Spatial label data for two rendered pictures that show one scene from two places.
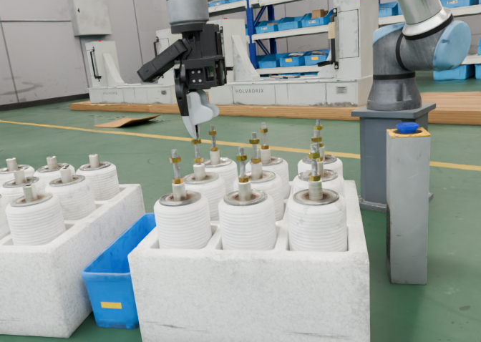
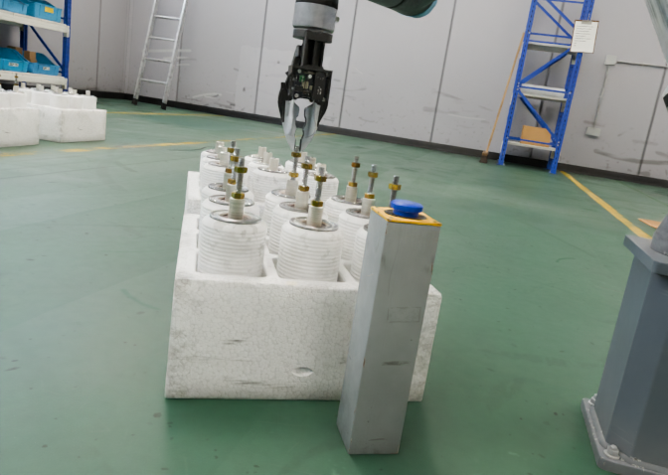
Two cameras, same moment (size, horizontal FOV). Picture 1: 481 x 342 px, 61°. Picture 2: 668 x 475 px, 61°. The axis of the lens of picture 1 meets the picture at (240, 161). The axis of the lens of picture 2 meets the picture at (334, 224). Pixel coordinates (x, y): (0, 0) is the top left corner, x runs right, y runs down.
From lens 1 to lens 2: 0.98 m
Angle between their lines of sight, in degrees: 60
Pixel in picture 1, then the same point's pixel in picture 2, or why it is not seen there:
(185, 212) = (205, 193)
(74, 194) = (259, 179)
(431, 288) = (340, 459)
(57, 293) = not seen: hidden behind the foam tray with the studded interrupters
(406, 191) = (363, 295)
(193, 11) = (298, 16)
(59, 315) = not seen: hidden behind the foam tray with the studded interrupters
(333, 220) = (208, 237)
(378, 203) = (595, 418)
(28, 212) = (206, 169)
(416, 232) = (357, 364)
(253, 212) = (205, 207)
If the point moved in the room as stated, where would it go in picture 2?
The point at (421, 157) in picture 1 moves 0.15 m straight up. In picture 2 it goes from (377, 250) to (398, 126)
